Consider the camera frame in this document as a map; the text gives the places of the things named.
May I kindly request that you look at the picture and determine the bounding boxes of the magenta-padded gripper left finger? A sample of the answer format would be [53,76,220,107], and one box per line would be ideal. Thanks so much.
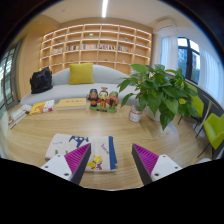
[40,143,92,185]

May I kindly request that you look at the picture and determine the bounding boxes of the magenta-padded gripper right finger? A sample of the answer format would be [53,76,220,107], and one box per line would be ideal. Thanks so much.
[131,143,183,187]

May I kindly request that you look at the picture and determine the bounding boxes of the white cartoon-print towel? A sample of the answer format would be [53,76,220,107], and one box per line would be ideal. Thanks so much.
[44,133,118,173]

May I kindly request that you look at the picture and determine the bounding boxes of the small white jar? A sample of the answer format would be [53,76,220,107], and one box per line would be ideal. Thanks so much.
[128,105,144,123]

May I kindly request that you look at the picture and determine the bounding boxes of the white book with red spine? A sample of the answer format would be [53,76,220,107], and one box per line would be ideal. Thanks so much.
[42,99,56,113]

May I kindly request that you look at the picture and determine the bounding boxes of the lime green chair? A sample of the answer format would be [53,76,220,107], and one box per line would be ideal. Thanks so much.
[178,94,205,130]
[195,112,224,160]

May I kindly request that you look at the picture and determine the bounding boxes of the flat yellow box book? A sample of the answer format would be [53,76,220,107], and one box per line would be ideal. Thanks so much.
[55,97,88,111]

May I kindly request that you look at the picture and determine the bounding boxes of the red and white book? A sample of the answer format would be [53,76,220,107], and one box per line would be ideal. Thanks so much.
[7,103,33,130]

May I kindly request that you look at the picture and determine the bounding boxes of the green potted plant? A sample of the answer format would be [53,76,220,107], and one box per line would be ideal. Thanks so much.
[117,63,200,131]

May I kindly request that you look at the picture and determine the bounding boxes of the grey curved sofa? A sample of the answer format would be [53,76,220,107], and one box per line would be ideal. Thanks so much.
[19,64,141,107]

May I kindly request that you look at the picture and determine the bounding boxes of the colourful figurine group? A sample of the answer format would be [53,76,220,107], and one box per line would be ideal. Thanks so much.
[86,87,120,114]

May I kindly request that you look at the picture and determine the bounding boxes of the black bag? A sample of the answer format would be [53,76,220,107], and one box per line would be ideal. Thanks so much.
[29,66,54,95]

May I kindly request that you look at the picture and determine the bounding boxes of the yellow cushion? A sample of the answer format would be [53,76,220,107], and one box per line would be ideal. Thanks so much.
[68,62,95,86]

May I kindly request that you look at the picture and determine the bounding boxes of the grey-framed glass door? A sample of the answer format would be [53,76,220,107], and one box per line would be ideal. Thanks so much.
[0,39,23,112]

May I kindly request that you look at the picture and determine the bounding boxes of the dark-framed window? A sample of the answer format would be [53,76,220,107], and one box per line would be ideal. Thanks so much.
[177,36,202,86]

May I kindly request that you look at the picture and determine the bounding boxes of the white sheer curtain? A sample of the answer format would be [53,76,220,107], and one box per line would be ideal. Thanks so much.
[160,35,180,71]

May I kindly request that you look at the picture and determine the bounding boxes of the white air conditioner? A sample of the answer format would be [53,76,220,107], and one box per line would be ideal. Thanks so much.
[154,18,178,34]

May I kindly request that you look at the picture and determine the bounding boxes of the long ceiling light strip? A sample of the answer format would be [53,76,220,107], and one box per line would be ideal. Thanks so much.
[101,0,110,19]

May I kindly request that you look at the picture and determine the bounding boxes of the wooden wall shelf unit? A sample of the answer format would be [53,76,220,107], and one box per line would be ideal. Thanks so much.
[38,23,153,76]

